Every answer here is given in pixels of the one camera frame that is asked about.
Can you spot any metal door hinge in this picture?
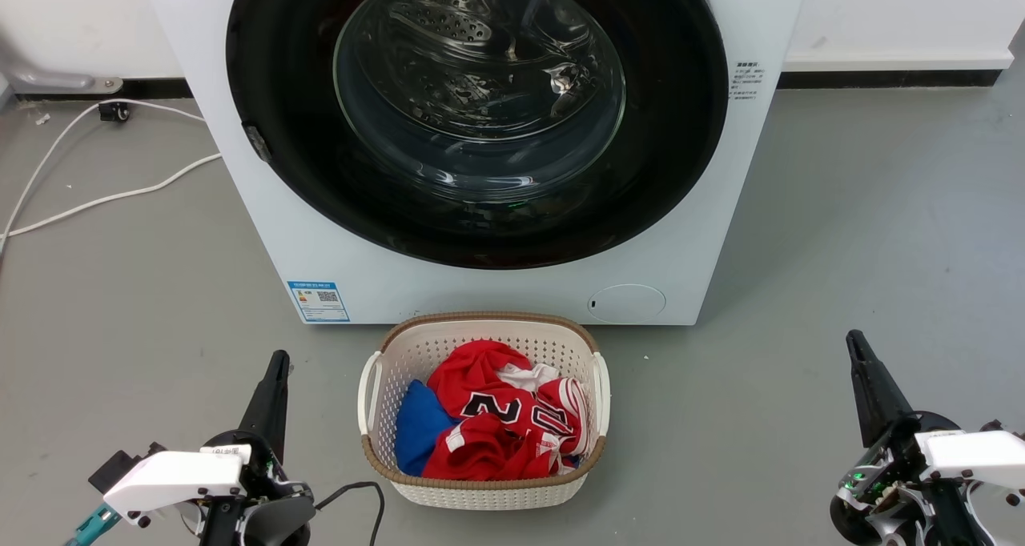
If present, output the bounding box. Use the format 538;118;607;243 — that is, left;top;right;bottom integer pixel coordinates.
244;124;273;163

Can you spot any grey metal floor bracket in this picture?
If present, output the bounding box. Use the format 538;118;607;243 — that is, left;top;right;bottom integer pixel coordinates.
0;34;125;96

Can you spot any black printed text label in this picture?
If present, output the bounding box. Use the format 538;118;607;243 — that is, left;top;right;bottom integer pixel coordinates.
729;59;767;102

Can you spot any black round glass washer door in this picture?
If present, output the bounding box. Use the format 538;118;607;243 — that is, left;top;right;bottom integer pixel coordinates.
226;0;730;271

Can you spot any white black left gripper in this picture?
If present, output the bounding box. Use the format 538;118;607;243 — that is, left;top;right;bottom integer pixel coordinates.
104;351;312;527

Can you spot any white front-load washing machine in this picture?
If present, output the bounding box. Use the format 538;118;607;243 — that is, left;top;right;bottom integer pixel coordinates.
136;0;811;327

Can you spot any teal left cable connector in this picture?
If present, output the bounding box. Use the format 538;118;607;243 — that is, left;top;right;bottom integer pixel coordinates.
66;504;121;546

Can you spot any stainless steel washer drum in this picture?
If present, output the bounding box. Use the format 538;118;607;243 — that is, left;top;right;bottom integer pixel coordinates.
336;0;625;203

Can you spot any white power cable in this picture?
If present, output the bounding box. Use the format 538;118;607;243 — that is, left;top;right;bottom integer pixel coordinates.
0;154;223;239
0;98;207;247

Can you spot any black baseboard strip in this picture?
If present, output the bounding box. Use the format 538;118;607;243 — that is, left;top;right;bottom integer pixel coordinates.
32;78;195;100
777;70;1006;90

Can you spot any blue garment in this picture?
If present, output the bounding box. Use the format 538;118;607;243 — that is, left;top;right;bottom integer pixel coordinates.
394;379;461;477

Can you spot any blue energy label sticker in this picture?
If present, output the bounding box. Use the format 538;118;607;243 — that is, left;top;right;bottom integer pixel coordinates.
287;281;352;323

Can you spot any round white filter cover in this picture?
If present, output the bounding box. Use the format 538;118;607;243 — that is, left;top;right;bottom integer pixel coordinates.
587;283;667;324

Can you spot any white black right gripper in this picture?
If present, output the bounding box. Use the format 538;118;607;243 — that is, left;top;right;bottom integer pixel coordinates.
837;331;1025;523

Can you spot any red basketball jersey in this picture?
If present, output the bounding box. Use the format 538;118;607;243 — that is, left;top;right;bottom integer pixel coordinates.
422;339;591;481

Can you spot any white perforated laundry basket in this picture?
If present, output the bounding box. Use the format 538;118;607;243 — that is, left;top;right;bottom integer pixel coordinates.
357;311;612;511

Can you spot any white garment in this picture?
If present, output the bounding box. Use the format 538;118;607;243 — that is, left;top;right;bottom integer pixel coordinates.
496;362;561;392

